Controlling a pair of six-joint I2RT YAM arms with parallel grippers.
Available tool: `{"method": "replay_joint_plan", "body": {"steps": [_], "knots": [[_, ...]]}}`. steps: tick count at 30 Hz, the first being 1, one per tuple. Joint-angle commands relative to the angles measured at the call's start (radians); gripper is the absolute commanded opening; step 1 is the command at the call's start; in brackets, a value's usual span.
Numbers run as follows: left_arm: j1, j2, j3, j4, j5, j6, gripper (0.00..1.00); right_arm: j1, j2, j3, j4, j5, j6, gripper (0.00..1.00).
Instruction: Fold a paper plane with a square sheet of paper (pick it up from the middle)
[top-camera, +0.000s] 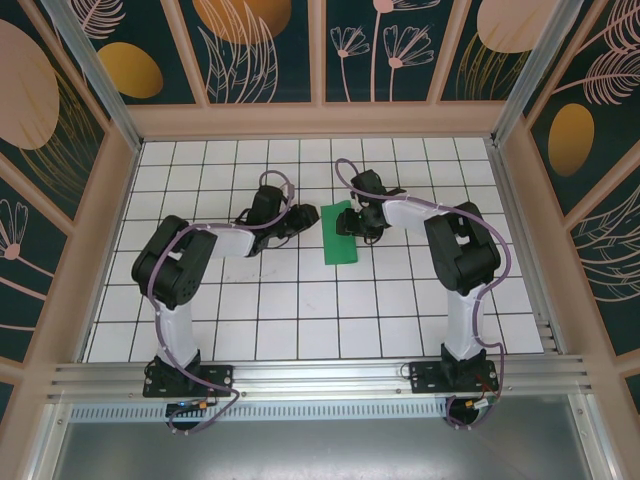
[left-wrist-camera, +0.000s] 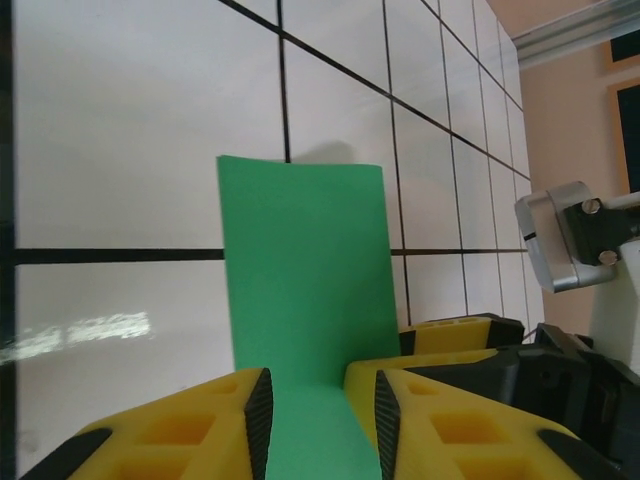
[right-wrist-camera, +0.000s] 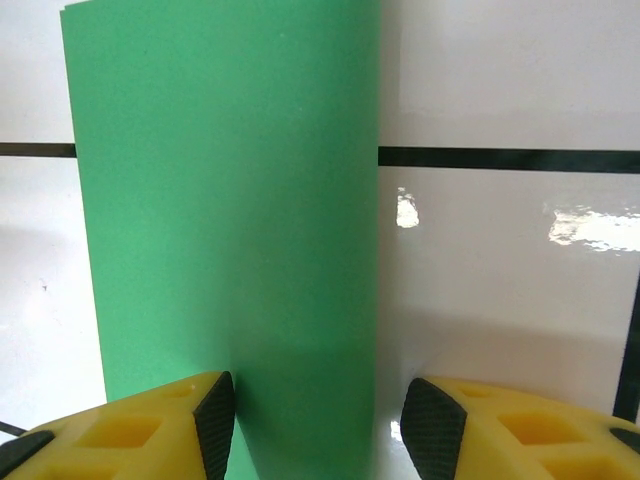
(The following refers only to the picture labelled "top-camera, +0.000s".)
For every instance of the green paper sheet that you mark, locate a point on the green paper sheet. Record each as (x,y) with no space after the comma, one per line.
(340,247)

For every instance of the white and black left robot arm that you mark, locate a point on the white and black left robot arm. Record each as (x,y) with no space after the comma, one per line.
(175,325)

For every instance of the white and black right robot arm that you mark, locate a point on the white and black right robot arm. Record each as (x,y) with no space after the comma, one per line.
(465,325)

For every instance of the grey metal sheet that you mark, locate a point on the grey metal sheet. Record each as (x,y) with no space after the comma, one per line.
(320,450)

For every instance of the yellow power connector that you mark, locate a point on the yellow power connector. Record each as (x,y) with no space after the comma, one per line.
(202,403)
(472,404)

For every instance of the aluminium side strut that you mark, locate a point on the aluminium side strut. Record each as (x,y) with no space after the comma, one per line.
(47,450)
(595,450)

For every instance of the long aluminium base rail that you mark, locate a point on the long aluminium base rail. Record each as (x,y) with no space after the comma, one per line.
(320,375)

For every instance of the aluminium side rail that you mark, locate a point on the aluminium side rail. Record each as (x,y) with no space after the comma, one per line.
(525,250)

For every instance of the aluminium corner post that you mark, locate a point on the aluminium corner post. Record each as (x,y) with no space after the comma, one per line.
(97,80)
(535,75)

